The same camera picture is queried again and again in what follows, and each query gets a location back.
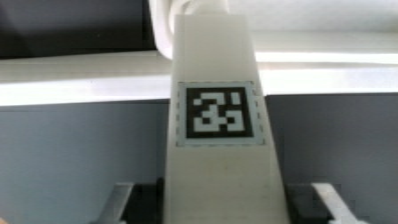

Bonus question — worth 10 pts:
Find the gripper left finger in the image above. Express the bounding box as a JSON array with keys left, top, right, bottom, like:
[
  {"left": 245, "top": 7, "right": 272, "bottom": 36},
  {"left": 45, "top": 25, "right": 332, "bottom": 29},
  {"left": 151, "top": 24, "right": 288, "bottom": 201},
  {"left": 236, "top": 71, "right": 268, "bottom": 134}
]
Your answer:
[{"left": 89, "top": 179, "right": 164, "bottom": 224}]

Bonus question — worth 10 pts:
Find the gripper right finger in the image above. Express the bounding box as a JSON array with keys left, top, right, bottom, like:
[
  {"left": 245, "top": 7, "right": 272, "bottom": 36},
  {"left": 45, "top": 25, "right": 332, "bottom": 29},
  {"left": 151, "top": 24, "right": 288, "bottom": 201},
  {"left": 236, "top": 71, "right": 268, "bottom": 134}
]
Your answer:
[{"left": 284, "top": 183, "right": 368, "bottom": 224}]

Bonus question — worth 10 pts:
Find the white desk leg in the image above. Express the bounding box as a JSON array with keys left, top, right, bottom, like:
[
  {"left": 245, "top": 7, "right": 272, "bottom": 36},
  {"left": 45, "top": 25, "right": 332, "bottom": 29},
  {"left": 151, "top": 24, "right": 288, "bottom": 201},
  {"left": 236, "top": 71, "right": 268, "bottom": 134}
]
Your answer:
[{"left": 160, "top": 0, "right": 291, "bottom": 224}]

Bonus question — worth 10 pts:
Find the white desk top tray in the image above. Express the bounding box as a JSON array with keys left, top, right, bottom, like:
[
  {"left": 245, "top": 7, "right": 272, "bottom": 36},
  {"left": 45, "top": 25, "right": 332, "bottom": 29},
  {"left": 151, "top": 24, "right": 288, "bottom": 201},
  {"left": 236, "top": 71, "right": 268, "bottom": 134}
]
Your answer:
[{"left": 148, "top": 0, "right": 398, "bottom": 64}]

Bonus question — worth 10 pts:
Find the white front fence wall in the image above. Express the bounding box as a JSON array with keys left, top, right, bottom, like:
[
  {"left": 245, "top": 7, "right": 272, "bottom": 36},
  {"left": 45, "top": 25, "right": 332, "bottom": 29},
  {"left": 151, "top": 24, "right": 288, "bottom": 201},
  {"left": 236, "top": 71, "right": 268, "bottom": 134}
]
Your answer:
[{"left": 0, "top": 31, "right": 398, "bottom": 107}]

